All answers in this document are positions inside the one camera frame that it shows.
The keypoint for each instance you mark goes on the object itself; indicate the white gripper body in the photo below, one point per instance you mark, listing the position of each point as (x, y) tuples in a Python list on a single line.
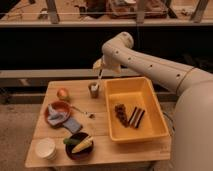
[(110, 64)]

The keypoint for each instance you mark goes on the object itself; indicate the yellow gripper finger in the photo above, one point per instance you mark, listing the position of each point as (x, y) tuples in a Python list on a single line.
[(98, 64)]

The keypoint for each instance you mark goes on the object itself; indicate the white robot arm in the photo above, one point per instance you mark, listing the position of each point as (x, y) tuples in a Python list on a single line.
[(192, 144)]

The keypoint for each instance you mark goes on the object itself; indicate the red bowl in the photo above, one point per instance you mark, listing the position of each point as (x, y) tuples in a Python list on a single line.
[(59, 105)]

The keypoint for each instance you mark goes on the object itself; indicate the dark bowl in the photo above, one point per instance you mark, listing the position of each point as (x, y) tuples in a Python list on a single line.
[(82, 154)]

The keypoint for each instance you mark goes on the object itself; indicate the yellow plastic bin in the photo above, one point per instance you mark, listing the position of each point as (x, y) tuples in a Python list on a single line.
[(134, 92)]

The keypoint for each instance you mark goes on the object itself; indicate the red apple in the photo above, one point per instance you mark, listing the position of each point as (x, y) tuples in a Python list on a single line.
[(63, 94)]

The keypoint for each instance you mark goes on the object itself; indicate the metal spoon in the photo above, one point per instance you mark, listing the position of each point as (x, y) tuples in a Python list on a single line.
[(88, 114)]

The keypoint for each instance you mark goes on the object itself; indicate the brown chocolate cluster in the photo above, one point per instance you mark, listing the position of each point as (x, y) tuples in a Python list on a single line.
[(120, 111)]

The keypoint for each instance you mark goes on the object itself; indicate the striped chocolate bars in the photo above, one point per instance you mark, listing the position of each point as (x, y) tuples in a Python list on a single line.
[(136, 117)]

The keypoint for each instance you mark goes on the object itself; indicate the wooden table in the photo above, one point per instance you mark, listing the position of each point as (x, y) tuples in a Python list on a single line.
[(113, 143)]

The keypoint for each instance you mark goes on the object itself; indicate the blue grey cloth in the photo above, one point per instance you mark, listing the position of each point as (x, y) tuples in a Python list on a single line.
[(63, 118)]

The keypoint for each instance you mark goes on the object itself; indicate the yellow corn cob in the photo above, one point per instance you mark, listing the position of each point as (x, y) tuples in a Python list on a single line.
[(87, 142)]

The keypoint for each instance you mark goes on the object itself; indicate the green cucumber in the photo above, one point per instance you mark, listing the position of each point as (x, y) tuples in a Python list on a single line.
[(70, 141)]

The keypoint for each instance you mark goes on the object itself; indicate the white cup stack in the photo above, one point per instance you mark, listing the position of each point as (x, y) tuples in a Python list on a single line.
[(46, 148)]

